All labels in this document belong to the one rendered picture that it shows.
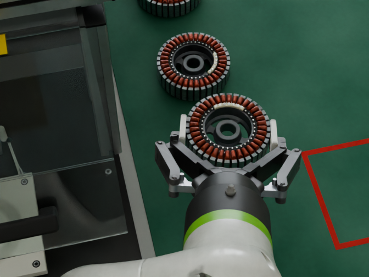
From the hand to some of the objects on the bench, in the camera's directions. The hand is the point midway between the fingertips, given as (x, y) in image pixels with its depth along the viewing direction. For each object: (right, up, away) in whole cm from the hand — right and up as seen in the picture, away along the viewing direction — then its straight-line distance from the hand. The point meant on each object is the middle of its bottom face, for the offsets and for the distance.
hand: (227, 132), depth 106 cm
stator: (-4, +9, +19) cm, 22 cm away
